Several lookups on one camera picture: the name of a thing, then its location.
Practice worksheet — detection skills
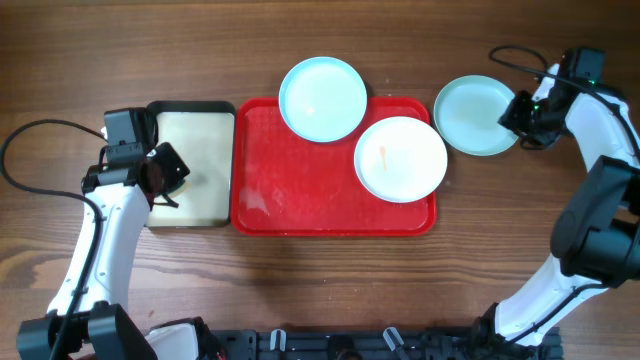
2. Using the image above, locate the pale green plate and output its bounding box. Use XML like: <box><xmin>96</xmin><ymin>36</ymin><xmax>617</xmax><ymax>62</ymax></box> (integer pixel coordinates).
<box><xmin>433</xmin><ymin>75</ymin><xmax>518</xmax><ymax>156</ymax></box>

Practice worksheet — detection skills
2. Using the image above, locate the white plate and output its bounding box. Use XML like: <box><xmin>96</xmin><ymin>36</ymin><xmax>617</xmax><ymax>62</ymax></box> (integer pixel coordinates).
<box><xmin>354</xmin><ymin>116</ymin><xmax>448</xmax><ymax>203</ymax></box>

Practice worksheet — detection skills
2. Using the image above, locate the green scrubbing sponge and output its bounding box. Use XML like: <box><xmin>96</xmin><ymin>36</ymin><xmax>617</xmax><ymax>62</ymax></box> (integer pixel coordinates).
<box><xmin>167</xmin><ymin>180</ymin><xmax>191</xmax><ymax>198</ymax></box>

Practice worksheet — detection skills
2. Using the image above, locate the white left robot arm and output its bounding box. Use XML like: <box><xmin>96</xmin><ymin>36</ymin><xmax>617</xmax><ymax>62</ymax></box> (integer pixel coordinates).
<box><xmin>17</xmin><ymin>143</ymin><xmax>207</xmax><ymax>359</ymax></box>

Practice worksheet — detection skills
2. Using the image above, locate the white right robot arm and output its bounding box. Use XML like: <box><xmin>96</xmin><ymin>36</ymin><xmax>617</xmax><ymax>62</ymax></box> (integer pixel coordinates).
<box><xmin>468</xmin><ymin>90</ymin><xmax>639</xmax><ymax>359</ymax></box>

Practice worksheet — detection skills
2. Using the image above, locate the black tray with soapy water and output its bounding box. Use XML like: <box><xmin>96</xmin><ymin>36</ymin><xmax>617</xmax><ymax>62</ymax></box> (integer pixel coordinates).
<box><xmin>147</xmin><ymin>101</ymin><xmax>236</xmax><ymax>229</ymax></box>

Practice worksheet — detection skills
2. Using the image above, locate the red plastic tray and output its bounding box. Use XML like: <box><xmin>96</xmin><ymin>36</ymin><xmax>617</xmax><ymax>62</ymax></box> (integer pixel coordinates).
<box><xmin>230</xmin><ymin>96</ymin><xmax>437</xmax><ymax>237</ymax></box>

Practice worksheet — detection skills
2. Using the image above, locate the light blue plate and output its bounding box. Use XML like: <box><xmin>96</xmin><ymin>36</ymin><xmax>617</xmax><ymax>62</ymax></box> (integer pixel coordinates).
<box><xmin>278</xmin><ymin>56</ymin><xmax>368</xmax><ymax>143</ymax></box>

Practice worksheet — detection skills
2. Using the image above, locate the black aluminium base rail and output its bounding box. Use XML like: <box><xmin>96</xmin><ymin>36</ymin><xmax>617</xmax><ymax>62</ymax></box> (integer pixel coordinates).
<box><xmin>213</xmin><ymin>327</ymin><xmax>564</xmax><ymax>360</ymax></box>

